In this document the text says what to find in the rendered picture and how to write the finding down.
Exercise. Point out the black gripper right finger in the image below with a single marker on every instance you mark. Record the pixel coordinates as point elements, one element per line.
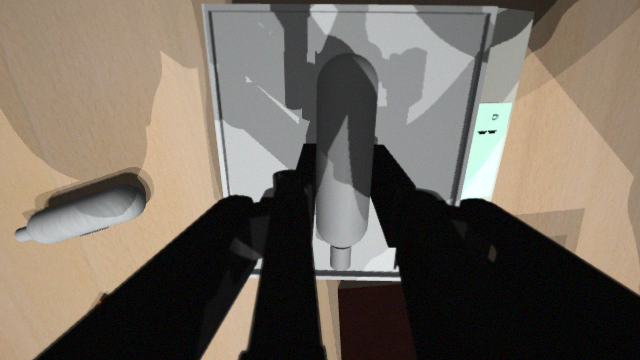
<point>564,306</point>

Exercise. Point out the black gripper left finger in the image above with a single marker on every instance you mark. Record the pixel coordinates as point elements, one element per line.
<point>172,307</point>

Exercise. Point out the dark red open box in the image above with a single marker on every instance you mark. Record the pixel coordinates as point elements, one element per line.
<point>374,324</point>

